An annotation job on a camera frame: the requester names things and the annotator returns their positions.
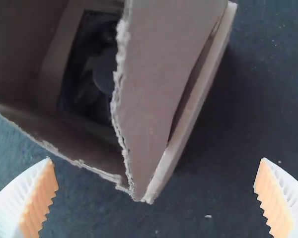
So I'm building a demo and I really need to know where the cardboard box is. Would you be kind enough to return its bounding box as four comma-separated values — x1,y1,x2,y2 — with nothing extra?
0,0,238,205

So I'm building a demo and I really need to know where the black mat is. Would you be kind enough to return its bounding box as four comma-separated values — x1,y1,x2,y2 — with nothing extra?
0,0,298,238

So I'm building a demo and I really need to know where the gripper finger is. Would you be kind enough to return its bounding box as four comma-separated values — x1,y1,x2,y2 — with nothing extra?
253,157,298,238
0,158,60,238

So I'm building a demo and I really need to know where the black square fan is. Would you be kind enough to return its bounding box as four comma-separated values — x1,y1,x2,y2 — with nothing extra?
56,9,130,131

